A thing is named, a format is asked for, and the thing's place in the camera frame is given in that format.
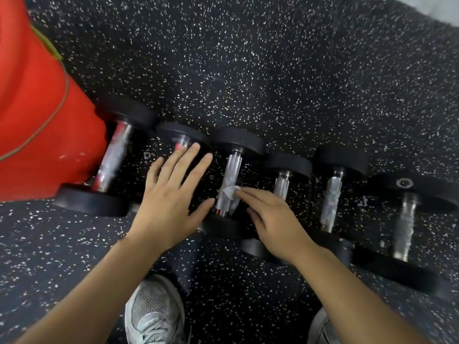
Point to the grey sneaker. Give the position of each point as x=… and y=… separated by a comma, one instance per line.
x=154, y=311
x=321, y=331

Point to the row of black dumbbells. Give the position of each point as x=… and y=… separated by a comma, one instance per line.
x=330, y=197

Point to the large red bag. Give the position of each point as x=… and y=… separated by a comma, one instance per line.
x=39, y=121

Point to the person's left hand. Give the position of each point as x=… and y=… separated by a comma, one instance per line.
x=163, y=211

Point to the person's left forearm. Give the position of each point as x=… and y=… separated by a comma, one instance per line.
x=96, y=293

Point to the person's left middle finger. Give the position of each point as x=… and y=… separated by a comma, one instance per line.
x=183, y=164

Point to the grey right sneaker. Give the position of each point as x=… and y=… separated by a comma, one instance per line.
x=321, y=331

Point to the person's right thumb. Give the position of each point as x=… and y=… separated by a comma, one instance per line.
x=256, y=220

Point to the person's right hand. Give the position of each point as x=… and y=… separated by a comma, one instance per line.
x=279, y=229

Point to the person's left little finger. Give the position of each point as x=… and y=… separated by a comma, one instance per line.
x=153, y=173

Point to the person's right forearm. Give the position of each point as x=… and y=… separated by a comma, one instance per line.
x=351, y=300

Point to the person's left thumb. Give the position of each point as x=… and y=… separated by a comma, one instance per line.
x=202, y=213

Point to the grey left sneaker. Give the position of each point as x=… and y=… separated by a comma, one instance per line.
x=154, y=311

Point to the white tissue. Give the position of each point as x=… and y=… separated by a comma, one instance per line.
x=228, y=197

